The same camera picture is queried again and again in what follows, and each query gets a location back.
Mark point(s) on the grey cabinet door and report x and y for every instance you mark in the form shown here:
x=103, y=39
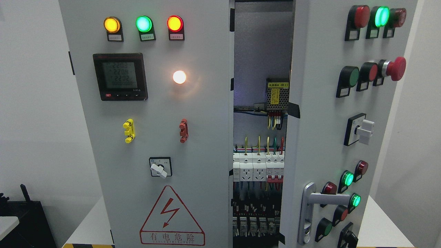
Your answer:
x=336, y=47
x=189, y=209

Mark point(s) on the red terminal connector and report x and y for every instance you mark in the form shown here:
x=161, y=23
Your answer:
x=183, y=130

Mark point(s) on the white glowing lamp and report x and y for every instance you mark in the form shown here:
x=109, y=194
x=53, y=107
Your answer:
x=179, y=77

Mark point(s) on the white socket breaker row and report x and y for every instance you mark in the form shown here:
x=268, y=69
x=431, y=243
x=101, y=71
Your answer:
x=258, y=167

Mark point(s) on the metal mesh power supply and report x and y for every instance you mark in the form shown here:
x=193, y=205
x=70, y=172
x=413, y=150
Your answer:
x=277, y=93

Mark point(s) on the yellow terminal connector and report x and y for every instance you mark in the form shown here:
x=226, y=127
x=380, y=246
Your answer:
x=129, y=130

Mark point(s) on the black relay terminal row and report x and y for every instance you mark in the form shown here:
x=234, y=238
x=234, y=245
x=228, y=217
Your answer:
x=255, y=218

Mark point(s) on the red indicator lamp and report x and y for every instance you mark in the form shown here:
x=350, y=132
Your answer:
x=175, y=27

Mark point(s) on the black digital power meter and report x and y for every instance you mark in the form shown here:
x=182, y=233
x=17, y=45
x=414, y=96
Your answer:
x=121, y=76

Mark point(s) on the green indicator lamp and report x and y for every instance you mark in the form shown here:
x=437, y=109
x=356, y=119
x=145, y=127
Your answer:
x=145, y=28

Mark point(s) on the yellow indicator lamp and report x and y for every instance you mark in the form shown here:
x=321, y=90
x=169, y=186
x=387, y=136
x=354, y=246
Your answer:
x=113, y=28

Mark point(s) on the red emergency stop button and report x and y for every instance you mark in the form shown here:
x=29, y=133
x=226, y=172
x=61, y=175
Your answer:
x=394, y=69

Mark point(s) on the black box at left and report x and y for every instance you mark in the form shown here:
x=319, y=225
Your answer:
x=33, y=230

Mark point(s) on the white rotary selector switch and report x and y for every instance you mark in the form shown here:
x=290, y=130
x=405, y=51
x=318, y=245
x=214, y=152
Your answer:
x=160, y=166

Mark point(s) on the right door rotary switch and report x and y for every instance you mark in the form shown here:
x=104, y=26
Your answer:
x=358, y=129

